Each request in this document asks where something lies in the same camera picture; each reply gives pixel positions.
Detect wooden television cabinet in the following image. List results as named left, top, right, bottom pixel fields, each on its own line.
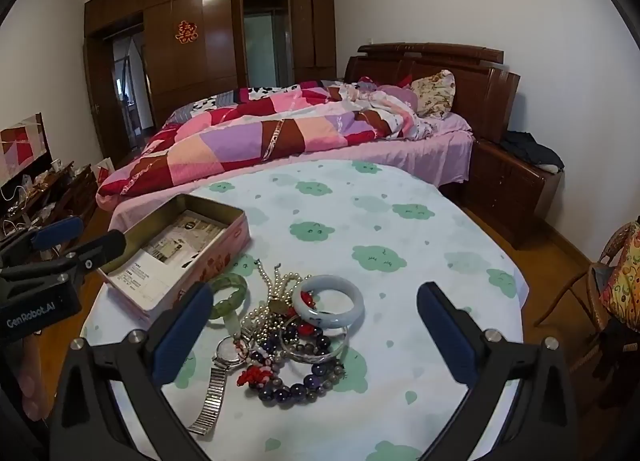
left=0, top=161, right=99, bottom=262

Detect red bead bracelet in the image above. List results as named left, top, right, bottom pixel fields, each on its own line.
left=298, top=292, right=326, bottom=337

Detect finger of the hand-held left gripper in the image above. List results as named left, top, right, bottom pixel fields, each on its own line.
left=0, top=230, right=127, bottom=287
left=0, top=215, right=85, bottom=267

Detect pink tin box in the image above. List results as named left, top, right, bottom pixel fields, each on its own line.
left=96, top=194, right=252, bottom=327

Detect colourful floral cloth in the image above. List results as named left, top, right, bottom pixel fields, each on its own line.
left=599, top=221, right=640, bottom=333

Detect purple bead bracelet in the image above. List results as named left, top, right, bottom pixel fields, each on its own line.
left=248, top=326, right=331, bottom=404

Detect pink bedsheet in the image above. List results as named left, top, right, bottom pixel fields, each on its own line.
left=95, top=111, right=475, bottom=232

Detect pearl necklace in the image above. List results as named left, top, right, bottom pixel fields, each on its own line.
left=240, top=260, right=301, bottom=348

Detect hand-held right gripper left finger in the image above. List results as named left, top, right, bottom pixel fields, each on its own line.
left=47, top=282, right=216, bottom=461

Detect red coral bracelet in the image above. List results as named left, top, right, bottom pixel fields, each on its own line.
left=236, top=360, right=282, bottom=390

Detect floral pillow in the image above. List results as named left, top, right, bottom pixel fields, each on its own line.
left=411, top=70, right=456, bottom=118

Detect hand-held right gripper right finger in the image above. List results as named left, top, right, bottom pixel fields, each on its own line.
left=416, top=282, right=581, bottom=461

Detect silver bangle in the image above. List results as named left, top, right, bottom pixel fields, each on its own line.
left=279, top=313, right=349, bottom=365

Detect green jade bangle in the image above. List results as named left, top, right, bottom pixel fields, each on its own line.
left=207, top=272, right=250, bottom=328

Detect silver wristwatch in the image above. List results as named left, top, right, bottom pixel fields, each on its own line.
left=187, top=335, right=252, bottom=437

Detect wooden chair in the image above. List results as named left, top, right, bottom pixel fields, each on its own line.
left=537, top=224, right=640, bottom=342

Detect dark clothes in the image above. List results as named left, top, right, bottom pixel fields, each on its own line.
left=500, top=130, right=565, bottom=173

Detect printed paper leaflet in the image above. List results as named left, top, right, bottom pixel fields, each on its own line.
left=141, top=210, right=232, bottom=273

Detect red paper decoration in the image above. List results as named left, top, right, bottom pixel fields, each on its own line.
left=175, top=20, right=200, bottom=45

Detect wooden nightstand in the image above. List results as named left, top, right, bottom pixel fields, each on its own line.
left=462, top=138, right=563, bottom=250

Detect white shopping bag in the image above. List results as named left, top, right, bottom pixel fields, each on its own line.
left=91, top=157, right=117, bottom=182

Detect pale blue jade bangle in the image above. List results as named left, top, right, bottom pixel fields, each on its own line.
left=291, top=274, right=366, bottom=328

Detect person's left hand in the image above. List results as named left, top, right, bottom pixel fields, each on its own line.
left=14, top=333, right=53, bottom=424

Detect wooden headboard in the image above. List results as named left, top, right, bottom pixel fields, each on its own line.
left=344, top=42, right=521, bottom=142

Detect wooden wardrobe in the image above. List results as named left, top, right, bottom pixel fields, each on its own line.
left=82, top=0, right=337, bottom=152

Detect grey bead bracelet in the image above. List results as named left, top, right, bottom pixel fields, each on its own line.
left=282, top=331, right=347, bottom=394

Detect white paper sheet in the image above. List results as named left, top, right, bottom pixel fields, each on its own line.
left=102, top=247, right=193, bottom=314

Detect television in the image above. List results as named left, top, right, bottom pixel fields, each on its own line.
left=0, top=112, right=53, bottom=188

